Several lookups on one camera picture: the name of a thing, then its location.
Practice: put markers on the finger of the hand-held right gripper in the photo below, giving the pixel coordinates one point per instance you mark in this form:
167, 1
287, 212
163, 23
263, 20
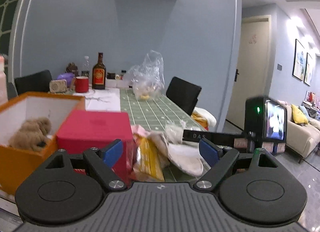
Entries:
212, 136

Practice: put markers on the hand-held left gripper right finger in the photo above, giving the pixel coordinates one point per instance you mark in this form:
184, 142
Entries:
208, 152

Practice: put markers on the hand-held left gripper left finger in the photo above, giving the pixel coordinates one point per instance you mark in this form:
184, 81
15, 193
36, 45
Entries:
112, 153

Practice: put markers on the beige round cloth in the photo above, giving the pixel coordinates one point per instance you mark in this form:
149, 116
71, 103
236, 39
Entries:
185, 159

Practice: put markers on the brown plush toy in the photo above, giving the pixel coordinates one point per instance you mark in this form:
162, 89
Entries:
30, 132

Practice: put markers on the orange cardboard box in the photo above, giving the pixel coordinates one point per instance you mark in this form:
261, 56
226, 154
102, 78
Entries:
22, 164

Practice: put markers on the white yellow cloth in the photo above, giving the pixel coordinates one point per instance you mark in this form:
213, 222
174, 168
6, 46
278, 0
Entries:
205, 118

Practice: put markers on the red cardboard box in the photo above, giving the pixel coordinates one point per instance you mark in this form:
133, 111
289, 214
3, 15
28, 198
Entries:
95, 132

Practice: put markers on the yellow snack packet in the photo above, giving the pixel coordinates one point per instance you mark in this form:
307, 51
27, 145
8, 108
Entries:
150, 157

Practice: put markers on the yellow cushion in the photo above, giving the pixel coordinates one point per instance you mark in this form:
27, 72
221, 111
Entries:
298, 114

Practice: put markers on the cream door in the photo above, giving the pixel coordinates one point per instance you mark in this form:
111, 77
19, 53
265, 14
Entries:
252, 71

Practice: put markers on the black chair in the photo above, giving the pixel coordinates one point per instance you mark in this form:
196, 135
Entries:
183, 94
32, 83

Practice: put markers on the cream sofa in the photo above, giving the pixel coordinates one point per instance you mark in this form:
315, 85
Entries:
305, 137

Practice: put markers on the green checked tablecloth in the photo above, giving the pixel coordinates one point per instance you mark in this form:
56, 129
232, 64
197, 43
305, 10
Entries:
150, 112

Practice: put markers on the red cup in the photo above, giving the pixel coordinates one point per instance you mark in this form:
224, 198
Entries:
81, 85

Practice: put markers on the brown liquor bottle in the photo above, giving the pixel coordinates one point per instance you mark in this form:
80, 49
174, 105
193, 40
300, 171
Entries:
98, 76

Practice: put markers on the dark small jar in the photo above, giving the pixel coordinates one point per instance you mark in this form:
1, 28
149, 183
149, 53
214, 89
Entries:
110, 75

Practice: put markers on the clear plastic bag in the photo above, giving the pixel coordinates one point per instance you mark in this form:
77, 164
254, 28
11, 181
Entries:
147, 76

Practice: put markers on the beige small speaker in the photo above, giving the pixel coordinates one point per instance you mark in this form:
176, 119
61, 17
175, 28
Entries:
58, 86

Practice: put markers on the purple packet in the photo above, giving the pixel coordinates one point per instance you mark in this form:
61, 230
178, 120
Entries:
66, 75

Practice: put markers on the clear water bottle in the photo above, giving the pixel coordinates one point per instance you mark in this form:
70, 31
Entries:
85, 65

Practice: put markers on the brown figurine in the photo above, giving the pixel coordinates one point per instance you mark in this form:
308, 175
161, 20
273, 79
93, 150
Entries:
72, 68

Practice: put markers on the glass panel door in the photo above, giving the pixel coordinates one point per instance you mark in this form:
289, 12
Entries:
10, 1

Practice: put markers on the grey wall switch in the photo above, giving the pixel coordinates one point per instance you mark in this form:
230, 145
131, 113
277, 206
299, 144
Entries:
279, 66

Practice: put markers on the framed wall picture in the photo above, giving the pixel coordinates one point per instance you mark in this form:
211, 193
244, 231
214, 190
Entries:
298, 60
308, 69

